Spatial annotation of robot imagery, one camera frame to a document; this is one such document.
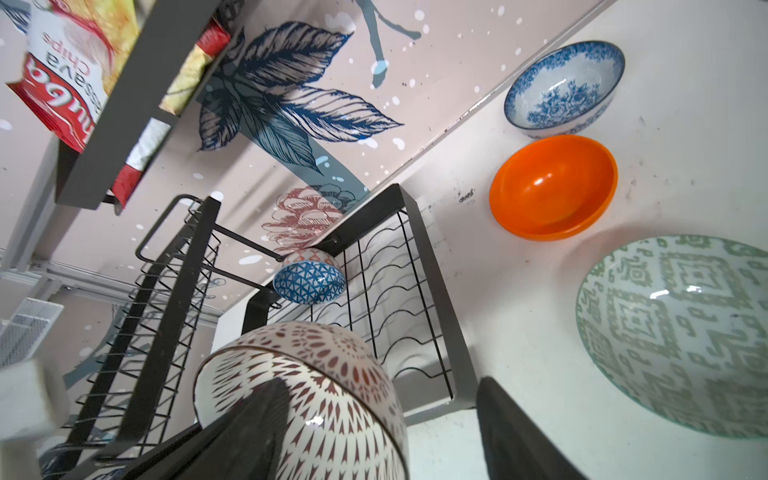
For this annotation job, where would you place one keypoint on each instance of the blue floral white bowl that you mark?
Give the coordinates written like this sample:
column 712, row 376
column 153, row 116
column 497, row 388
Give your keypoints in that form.
column 565, row 91

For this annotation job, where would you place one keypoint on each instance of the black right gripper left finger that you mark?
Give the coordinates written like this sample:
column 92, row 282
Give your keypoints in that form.
column 245, row 443

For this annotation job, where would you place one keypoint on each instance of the dark wall shelf basket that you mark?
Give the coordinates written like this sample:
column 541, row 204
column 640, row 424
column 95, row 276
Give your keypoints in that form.
column 169, row 34

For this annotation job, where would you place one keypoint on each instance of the black wire dish rack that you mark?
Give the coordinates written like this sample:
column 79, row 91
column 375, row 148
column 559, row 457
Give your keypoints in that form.
column 395, row 298

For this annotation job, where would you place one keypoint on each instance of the orange plastic bowl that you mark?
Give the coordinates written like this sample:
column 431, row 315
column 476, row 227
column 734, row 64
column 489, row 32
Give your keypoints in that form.
column 554, row 189

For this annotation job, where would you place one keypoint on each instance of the green patterned bowl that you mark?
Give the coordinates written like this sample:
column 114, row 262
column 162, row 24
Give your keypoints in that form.
column 678, row 323

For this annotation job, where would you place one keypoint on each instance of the white wire mesh basket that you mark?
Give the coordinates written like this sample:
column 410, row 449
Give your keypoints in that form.
column 22, row 334

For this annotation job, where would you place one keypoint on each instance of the red cassava chips bag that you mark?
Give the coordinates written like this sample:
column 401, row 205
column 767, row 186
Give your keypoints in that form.
column 76, row 53

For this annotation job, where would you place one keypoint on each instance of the blue triangle patterned bowl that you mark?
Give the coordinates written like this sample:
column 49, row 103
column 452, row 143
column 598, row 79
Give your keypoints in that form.
column 309, row 276

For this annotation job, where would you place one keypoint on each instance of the brown white patterned bowl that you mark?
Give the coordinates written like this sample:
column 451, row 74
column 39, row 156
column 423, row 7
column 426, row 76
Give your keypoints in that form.
column 344, row 420

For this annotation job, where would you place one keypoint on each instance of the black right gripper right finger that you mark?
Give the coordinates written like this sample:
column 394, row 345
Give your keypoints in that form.
column 514, row 447

